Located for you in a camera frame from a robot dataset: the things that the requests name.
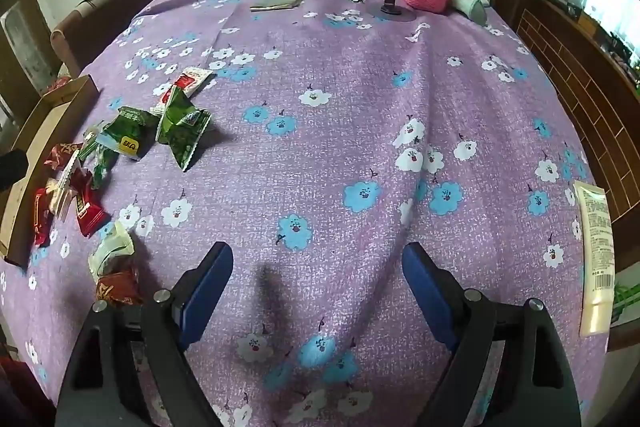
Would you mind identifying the white snack packet red print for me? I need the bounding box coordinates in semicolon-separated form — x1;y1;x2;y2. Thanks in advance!
46;167;81;223

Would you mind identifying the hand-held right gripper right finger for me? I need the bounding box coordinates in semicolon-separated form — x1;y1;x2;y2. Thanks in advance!
401;241;583;427

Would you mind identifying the mint green object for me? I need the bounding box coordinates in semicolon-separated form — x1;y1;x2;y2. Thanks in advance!
450;0;493;26

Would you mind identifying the small green candy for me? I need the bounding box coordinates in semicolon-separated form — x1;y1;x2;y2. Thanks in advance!
77;123;105;158

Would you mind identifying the wooden cabinet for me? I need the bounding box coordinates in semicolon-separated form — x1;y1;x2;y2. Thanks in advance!
492;0;640;228

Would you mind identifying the brown sofa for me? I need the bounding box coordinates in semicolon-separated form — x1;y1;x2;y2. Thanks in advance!
50;0;171;78

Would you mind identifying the red packet with nut print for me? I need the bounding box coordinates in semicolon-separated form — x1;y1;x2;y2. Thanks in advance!
95;269;143;308

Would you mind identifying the green packet with yellow label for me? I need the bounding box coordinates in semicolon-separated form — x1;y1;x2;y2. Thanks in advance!
95;106;160;162

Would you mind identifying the small green snack packet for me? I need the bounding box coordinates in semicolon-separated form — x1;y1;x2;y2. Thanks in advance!
89;146;120;190

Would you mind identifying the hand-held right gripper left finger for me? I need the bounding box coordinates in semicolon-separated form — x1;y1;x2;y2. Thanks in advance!
54;241;235;427

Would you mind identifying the cream tube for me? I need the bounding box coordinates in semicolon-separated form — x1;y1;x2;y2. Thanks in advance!
571;179;616;338

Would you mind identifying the cardboard box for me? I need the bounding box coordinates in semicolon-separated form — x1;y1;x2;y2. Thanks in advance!
0;74;100;268

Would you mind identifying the large green snack packet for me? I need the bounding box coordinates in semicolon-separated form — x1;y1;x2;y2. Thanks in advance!
155;86;213;170

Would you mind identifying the red and white bar packet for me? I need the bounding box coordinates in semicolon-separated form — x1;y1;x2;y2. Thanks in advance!
70;172;112;238

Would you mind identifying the small red snack packet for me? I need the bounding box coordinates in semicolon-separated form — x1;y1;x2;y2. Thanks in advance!
32;188;56;248

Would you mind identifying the pale green snack packet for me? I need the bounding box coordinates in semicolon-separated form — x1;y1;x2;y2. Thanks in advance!
88;222;136;283

